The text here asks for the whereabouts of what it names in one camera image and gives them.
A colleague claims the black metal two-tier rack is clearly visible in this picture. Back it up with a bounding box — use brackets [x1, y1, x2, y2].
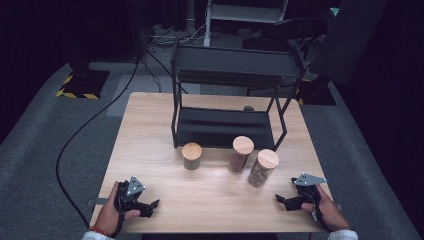
[170, 37, 309, 152]

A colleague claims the person's right white sleeve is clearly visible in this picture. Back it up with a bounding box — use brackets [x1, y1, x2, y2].
[328, 229, 359, 240]

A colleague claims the short glass jar wooden lid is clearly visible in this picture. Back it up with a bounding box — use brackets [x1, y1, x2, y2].
[181, 142, 203, 171]

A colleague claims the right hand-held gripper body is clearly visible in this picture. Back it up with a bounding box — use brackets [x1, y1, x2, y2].
[290, 173, 328, 205]

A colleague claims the thick black floor cable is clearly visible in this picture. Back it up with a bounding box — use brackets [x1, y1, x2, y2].
[55, 56, 141, 229]

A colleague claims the dark stand pole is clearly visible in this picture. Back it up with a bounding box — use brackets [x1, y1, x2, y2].
[128, 0, 148, 63]

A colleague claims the person's right hand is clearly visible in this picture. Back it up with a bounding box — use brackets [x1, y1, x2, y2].
[301, 184, 351, 233]

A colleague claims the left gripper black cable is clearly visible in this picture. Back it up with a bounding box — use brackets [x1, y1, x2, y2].
[110, 188, 125, 239]

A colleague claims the brown-filled glass jar wooden lid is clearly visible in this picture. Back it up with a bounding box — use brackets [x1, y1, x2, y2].
[228, 135, 255, 175]

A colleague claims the tall nut-filled jar wooden lid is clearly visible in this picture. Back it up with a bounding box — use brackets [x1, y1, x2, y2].
[247, 148, 280, 189]

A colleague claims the large dark panel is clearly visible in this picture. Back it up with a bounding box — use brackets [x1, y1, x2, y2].
[308, 0, 391, 86]

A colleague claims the black base with yellow stripes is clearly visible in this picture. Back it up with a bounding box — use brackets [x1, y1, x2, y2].
[55, 68, 111, 100]
[296, 78, 337, 107]

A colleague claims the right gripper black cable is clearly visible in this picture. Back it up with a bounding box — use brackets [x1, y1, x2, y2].
[308, 194, 332, 233]

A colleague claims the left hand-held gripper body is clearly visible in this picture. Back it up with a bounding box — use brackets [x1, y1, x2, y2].
[114, 175, 147, 213]

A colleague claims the white metal stand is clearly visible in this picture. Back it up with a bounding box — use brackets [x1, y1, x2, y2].
[203, 0, 289, 48]

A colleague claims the person's left white sleeve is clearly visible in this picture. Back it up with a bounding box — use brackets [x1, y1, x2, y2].
[82, 229, 111, 240]

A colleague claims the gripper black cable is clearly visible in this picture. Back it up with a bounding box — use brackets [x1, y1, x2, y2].
[308, 194, 332, 233]
[110, 188, 125, 239]

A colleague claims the thin black floor cable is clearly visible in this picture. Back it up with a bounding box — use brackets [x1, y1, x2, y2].
[145, 49, 189, 95]

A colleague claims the tangle of floor cables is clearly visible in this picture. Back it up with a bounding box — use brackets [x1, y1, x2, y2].
[146, 23, 208, 48]

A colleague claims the red bracelet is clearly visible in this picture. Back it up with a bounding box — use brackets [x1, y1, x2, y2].
[89, 226, 109, 237]

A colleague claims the person's left hand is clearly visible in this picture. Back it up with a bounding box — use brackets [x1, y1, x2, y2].
[94, 181, 141, 236]

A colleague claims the person's white sleeve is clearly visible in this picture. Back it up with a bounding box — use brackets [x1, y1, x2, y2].
[328, 229, 359, 240]
[82, 229, 111, 240]

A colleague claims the black office chair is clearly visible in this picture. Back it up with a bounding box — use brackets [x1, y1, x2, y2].
[241, 16, 329, 53]

